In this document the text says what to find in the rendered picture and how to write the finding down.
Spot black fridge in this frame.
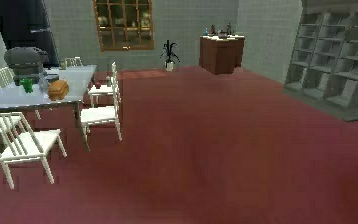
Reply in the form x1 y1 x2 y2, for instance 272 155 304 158
0 0 61 69

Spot grey shelf unit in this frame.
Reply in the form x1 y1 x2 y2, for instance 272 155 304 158
283 9 358 122

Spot white wooden chair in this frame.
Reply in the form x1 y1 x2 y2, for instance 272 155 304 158
0 112 68 190
87 61 120 108
64 56 84 68
0 66 42 121
80 73 123 142

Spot brown bread loaf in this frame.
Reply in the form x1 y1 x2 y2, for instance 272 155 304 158
48 79 70 101

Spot grey dining table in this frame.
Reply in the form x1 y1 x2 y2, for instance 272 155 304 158
0 64 98 152

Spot dark house plant white pot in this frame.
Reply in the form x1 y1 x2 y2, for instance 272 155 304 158
160 39 181 72

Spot wooden framed window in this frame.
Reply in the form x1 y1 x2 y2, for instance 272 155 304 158
92 0 155 52

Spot grey coffee machine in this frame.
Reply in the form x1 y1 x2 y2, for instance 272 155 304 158
4 46 50 86

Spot brown wooden cabinet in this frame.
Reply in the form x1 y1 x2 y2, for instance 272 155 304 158
199 34 246 76

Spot green cup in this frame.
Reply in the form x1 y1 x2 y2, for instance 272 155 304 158
19 78 35 94

